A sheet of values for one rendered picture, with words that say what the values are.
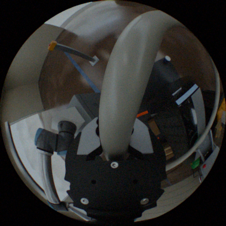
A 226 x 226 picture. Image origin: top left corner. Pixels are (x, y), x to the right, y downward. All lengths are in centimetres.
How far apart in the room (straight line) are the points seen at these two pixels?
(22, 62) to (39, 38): 186
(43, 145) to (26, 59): 620
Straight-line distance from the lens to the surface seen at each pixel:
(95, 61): 173
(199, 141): 45
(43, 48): 626
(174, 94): 64
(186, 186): 558
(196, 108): 73
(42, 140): 56
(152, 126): 131
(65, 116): 62
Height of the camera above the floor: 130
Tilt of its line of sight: 64 degrees down
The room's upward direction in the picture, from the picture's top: 127 degrees counter-clockwise
